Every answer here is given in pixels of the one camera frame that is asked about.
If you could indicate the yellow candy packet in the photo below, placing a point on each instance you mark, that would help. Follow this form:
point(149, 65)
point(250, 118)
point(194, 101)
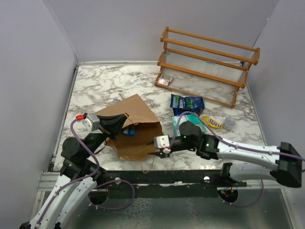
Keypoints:
point(212, 123)

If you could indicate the small clear plastic cup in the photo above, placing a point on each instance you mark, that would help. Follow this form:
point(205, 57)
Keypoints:
point(229, 123)

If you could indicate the brown paper bag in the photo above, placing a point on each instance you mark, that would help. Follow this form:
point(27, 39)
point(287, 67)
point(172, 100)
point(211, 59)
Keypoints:
point(147, 127)

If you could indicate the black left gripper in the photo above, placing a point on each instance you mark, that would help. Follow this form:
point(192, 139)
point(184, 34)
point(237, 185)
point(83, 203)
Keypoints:
point(113, 125)

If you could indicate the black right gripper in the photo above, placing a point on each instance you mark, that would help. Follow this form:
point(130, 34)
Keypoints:
point(161, 154)

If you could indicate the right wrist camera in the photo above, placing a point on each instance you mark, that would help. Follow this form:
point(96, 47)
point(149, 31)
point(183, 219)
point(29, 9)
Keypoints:
point(162, 143)

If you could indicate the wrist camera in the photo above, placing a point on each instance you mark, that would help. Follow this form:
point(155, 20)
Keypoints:
point(162, 143)
point(91, 122)

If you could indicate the blue snack bar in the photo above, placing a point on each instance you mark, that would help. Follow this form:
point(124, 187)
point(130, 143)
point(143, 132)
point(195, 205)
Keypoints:
point(129, 131)

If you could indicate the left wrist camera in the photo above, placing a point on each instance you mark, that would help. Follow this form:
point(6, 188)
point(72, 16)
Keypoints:
point(91, 122)

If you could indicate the green snack packet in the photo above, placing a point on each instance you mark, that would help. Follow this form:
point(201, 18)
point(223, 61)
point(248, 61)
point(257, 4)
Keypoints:
point(185, 118)

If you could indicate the orange wooden shelf rack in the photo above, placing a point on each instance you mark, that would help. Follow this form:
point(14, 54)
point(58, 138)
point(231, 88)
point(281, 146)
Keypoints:
point(210, 68)

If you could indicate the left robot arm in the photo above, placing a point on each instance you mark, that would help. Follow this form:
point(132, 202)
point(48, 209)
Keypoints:
point(80, 173)

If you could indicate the small red white box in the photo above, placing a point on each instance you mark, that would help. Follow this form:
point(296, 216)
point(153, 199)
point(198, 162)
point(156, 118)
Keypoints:
point(165, 81)

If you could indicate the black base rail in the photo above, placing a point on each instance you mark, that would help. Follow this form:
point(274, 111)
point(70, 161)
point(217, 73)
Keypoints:
point(164, 183)

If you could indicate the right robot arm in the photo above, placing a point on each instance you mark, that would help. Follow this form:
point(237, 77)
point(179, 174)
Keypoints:
point(282, 164)

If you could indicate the dark blue chips bag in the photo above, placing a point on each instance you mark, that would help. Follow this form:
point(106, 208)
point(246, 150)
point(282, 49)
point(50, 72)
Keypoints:
point(190, 111)

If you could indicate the blue Bonk snack bag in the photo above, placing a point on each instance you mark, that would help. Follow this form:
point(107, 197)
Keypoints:
point(191, 103)

